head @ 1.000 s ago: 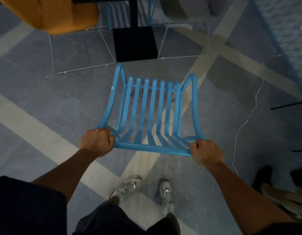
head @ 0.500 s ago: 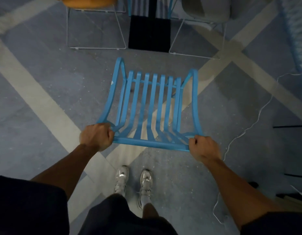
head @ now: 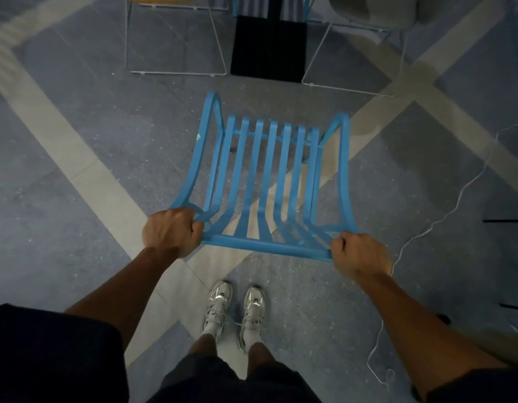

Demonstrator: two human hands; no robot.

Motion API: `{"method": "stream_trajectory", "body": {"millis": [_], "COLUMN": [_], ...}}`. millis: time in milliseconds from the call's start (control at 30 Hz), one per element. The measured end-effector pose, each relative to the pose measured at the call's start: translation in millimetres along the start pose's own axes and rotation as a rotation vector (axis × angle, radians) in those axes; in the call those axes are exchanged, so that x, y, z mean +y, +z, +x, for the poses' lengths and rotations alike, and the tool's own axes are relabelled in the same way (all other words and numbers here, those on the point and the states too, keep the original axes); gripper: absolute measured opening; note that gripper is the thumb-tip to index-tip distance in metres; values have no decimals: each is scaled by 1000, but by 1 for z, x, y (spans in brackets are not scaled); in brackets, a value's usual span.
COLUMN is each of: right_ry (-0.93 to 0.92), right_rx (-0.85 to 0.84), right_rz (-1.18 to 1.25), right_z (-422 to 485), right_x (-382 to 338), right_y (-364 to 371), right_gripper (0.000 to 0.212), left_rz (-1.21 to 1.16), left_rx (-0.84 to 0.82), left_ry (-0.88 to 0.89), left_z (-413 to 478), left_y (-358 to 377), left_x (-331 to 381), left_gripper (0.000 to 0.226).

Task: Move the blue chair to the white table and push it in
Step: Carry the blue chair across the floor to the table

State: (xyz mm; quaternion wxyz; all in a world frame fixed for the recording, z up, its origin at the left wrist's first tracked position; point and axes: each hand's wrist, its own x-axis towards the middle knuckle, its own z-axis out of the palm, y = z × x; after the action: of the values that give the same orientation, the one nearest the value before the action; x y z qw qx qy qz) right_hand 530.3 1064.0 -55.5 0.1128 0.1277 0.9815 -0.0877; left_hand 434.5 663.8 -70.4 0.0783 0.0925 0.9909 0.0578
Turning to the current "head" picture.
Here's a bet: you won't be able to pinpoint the person's right hand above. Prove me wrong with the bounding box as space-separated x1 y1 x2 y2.
330 231 393 282

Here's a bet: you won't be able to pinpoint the person's left hand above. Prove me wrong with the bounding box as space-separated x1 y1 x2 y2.
142 207 205 260

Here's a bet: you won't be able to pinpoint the blue slatted chair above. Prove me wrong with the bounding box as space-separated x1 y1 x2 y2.
169 91 360 261

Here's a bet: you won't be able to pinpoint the person's left forearm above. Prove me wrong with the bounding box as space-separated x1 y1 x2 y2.
65 246 178 351

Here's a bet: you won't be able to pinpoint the person's right forearm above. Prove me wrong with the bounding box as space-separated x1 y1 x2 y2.
355 272 510 401

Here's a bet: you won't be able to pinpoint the person's left silver sneaker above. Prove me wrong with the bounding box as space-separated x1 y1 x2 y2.
202 280 234 343

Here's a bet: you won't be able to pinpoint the person's silver sneaker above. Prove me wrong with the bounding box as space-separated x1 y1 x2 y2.
238 285 267 352
202 280 234 343

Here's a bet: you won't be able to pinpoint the person's right silver sneaker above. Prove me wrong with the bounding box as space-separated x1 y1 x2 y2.
238 285 267 352

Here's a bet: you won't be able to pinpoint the person's left leg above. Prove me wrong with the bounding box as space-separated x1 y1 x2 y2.
187 333 219 358

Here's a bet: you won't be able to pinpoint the person's leg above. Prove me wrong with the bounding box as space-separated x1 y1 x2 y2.
246 341 277 379
187 333 219 358

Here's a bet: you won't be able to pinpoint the person's right leg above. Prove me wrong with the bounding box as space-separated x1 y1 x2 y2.
246 341 277 379

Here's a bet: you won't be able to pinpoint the grey shell chair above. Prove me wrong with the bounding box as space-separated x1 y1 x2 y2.
302 0 453 98

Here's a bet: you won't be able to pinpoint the black shorts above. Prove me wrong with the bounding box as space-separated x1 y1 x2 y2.
148 352 323 403

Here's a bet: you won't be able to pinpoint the black shirt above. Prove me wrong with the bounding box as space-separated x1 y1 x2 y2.
0 304 518 403

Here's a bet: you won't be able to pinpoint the white table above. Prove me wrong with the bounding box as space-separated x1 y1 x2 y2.
230 0 308 83

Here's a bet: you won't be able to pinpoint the thin white cable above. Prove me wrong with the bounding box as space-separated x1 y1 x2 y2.
366 123 518 387

